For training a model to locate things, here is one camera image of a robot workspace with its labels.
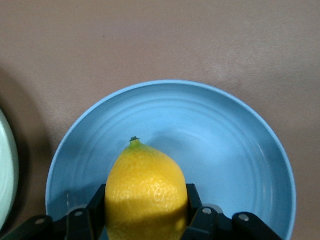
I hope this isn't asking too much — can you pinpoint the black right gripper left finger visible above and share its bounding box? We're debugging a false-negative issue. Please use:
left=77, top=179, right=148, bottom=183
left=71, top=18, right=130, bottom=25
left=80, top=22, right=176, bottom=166
left=0, top=184, right=108, bottom=240

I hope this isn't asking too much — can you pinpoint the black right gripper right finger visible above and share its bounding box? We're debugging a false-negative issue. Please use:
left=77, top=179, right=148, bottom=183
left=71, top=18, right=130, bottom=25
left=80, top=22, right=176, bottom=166
left=184, top=183, right=283, bottom=240

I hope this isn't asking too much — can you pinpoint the yellow lemon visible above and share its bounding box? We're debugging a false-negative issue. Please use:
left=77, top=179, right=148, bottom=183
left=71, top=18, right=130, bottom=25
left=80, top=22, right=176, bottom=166
left=104, top=136, right=189, bottom=240

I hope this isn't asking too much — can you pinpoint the blue plate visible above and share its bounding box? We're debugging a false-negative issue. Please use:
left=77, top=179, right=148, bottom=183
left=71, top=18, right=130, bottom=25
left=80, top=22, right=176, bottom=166
left=45, top=79, right=297, bottom=240

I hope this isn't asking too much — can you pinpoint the pale green plate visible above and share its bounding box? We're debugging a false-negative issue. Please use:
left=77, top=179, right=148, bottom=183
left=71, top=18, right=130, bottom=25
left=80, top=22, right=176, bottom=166
left=0, top=107, right=20, bottom=227

